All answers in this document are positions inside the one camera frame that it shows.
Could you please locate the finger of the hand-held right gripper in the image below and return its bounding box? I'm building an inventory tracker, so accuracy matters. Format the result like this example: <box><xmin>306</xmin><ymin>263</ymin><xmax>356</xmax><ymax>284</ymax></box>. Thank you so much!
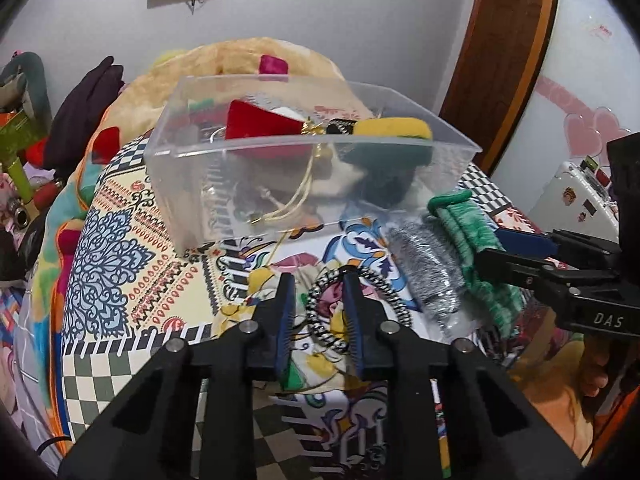
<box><xmin>495</xmin><ymin>228</ymin><xmax>557</xmax><ymax>259</ymax></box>
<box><xmin>473</xmin><ymin>248</ymin><xmax>567</xmax><ymax>292</ymax></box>

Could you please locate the red velvet pouch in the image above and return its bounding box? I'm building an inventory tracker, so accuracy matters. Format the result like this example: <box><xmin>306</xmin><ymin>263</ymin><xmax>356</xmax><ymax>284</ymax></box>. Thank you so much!
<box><xmin>224</xmin><ymin>100</ymin><xmax>321</xmax><ymax>161</ymax></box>

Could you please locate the green knitted cloth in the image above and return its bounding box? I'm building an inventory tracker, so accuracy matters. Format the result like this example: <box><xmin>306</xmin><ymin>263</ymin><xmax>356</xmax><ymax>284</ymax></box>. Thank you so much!
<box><xmin>427</xmin><ymin>192</ymin><xmax>524</xmax><ymax>337</ymax></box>

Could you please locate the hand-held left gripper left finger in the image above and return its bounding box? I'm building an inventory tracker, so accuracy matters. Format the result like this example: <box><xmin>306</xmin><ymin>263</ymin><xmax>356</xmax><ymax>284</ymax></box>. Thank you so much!
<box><xmin>57</xmin><ymin>272</ymin><xmax>297</xmax><ymax>480</ymax></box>

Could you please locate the magenta cloth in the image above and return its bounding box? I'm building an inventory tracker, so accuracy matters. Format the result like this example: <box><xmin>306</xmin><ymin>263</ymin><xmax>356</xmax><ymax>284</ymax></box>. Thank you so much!
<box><xmin>258</xmin><ymin>54</ymin><xmax>291</xmax><ymax>77</ymax></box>

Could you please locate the gold tassel cord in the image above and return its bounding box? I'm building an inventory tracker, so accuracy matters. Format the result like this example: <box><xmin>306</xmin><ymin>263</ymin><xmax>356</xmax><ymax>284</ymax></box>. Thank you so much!
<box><xmin>251</xmin><ymin>119</ymin><xmax>332</xmax><ymax>227</ymax></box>

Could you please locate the person's right forearm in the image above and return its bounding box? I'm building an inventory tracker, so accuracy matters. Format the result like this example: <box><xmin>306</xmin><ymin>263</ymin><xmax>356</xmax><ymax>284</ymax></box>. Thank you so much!
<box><xmin>510</xmin><ymin>355</ymin><xmax>601</xmax><ymax>463</ymax></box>

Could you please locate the clear plastic storage box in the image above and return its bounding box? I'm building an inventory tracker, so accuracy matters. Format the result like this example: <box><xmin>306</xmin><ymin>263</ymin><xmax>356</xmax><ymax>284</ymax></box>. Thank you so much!
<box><xmin>144</xmin><ymin>75</ymin><xmax>484</xmax><ymax>262</ymax></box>

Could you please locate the black white spiral hair tie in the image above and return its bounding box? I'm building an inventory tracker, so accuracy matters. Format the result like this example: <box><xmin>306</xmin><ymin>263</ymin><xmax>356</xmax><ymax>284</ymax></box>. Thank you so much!
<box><xmin>306</xmin><ymin>266</ymin><xmax>412</xmax><ymax>352</ymax></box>

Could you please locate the grey green plush toy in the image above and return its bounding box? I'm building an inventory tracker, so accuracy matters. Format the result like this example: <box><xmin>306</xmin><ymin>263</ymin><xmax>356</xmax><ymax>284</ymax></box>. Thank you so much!
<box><xmin>0</xmin><ymin>52</ymin><xmax>52</xmax><ymax>137</ymax></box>

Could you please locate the white suitcase with stickers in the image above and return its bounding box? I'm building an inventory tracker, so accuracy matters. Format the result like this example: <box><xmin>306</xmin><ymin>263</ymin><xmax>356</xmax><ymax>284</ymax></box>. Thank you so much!
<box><xmin>527</xmin><ymin>160</ymin><xmax>622</xmax><ymax>242</ymax></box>

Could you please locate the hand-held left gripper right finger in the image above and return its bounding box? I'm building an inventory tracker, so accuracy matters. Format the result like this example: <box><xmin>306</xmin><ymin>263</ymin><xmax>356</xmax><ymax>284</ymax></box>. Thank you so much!
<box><xmin>342</xmin><ymin>269</ymin><xmax>587</xmax><ymax>480</ymax></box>

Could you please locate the patterned bedsheet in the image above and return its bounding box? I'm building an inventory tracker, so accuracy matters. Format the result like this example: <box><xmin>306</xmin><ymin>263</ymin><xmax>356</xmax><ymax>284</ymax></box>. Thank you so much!
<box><xmin>60</xmin><ymin>129</ymin><xmax>551</xmax><ymax>480</ymax></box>

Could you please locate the yellow green sponge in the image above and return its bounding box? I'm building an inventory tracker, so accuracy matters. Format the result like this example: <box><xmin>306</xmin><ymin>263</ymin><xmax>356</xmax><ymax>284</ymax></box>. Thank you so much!
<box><xmin>351</xmin><ymin>117</ymin><xmax>434</xmax><ymax>167</ymax></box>

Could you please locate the wooden door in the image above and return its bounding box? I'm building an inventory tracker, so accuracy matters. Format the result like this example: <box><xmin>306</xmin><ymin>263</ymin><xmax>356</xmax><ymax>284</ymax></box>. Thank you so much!
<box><xmin>438</xmin><ymin>0</ymin><xmax>560</xmax><ymax>177</ymax></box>

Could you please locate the silver glitter scrunchie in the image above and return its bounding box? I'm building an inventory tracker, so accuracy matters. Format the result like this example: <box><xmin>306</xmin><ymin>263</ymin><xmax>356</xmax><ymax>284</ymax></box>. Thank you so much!
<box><xmin>387</xmin><ymin>219</ymin><xmax>467</xmax><ymax>332</ymax></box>

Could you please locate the beige blanket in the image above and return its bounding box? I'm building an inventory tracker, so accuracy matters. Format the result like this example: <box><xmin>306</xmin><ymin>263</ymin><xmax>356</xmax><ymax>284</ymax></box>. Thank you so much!
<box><xmin>100</xmin><ymin>37</ymin><xmax>377</xmax><ymax>137</ymax></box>

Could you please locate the dark purple garment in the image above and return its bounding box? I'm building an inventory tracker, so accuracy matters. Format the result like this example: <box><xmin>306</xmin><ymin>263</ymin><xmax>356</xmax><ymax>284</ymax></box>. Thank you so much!
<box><xmin>42</xmin><ymin>55</ymin><xmax>126</xmax><ymax>172</ymax></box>

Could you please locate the white cloth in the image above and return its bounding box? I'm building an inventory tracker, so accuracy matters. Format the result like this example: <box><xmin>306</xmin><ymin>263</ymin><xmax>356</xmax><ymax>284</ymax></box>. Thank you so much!
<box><xmin>320</xmin><ymin>159</ymin><xmax>372</xmax><ymax>202</ymax></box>

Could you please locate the pink heart wall decal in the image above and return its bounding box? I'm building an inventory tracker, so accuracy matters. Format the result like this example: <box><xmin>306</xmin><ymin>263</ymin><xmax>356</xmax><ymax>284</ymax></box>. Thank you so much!
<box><xmin>537</xmin><ymin>77</ymin><xmax>634</xmax><ymax>162</ymax></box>

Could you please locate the dark round scrubber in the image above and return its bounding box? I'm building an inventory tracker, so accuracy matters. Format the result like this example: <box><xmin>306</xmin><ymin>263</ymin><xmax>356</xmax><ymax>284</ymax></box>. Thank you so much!
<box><xmin>345</xmin><ymin>152</ymin><xmax>427</xmax><ymax>209</ymax></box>

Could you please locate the colourful printed blanket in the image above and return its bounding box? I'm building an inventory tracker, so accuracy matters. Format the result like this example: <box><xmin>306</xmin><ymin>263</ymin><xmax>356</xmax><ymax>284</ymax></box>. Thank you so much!
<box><xmin>14</xmin><ymin>150</ymin><xmax>103</xmax><ymax>461</ymax></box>

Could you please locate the person's right hand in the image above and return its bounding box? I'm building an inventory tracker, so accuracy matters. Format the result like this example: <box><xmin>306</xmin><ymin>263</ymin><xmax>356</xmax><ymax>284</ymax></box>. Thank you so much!
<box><xmin>576</xmin><ymin>334</ymin><xmax>610</xmax><ymax>413</ymax></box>

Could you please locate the green orange box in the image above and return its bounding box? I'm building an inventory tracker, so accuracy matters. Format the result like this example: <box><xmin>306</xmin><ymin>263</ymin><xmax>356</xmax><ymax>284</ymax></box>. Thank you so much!
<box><xmin>0</xmin><ymin>110</ymin><xmax>49</xmax><ymax>202</ymax></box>

